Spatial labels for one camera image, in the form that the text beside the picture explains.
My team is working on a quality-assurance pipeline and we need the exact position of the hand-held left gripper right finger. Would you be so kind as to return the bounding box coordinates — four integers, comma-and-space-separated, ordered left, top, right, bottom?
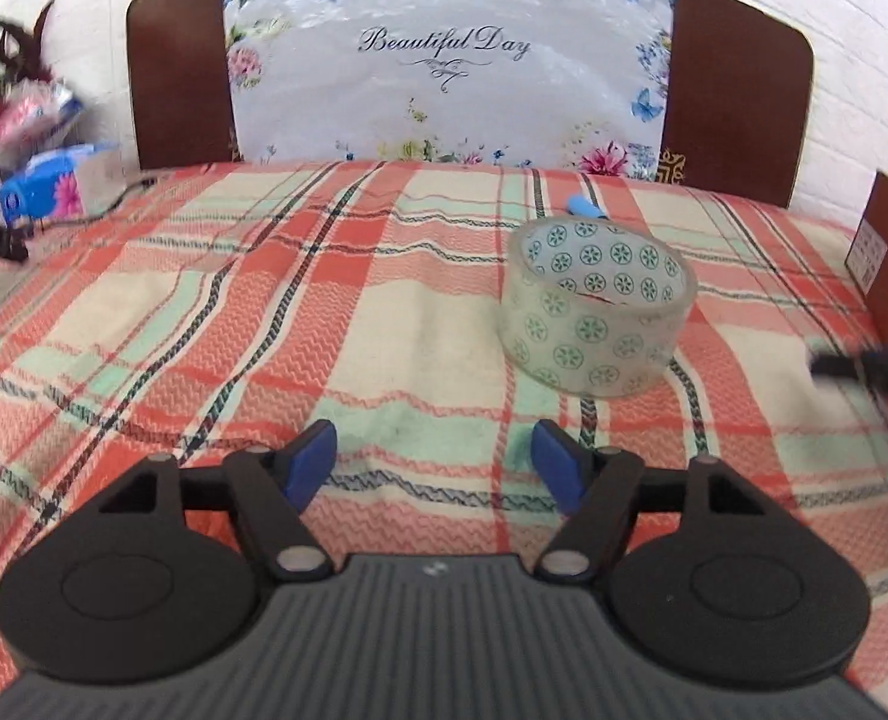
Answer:
530, 420, 769, 583

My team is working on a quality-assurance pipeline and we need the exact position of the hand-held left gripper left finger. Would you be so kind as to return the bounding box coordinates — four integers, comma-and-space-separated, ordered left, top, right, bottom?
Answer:
99, 420, 338, 583

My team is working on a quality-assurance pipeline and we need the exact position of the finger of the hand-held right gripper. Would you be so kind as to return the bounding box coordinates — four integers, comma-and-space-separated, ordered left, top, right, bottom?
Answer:
810, 343, 888, 395

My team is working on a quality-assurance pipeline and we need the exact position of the clear patterned tape roll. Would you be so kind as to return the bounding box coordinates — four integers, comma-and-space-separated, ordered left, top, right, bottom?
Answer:
499, 216, 699, 398

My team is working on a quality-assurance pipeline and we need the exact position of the plaid blanket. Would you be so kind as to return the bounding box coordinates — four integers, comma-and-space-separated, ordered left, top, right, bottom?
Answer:
0, 159, 888, 720

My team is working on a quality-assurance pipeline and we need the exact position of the brown wooden headboard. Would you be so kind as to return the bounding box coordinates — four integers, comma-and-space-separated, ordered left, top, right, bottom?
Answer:
125, 0, 817, 209

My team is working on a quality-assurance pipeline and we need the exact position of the blue tissue pack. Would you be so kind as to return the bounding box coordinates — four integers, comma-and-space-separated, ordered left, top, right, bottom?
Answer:
0, 142, 119, 230

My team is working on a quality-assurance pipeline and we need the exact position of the floral Beautiful Day pillow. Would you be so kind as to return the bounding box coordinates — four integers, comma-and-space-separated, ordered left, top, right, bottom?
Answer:
223, 0, 677, 181

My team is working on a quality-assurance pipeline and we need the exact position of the pink packet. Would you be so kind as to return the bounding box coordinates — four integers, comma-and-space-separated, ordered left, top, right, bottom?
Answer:
0, 81, 86, 167

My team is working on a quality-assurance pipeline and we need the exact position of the dark red potted plant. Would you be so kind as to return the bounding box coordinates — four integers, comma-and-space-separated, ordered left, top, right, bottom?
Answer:
0, 0, 59, 85

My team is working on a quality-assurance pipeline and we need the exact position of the black cable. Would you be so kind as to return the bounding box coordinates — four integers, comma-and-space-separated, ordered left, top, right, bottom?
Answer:
35, 171, 169, 236

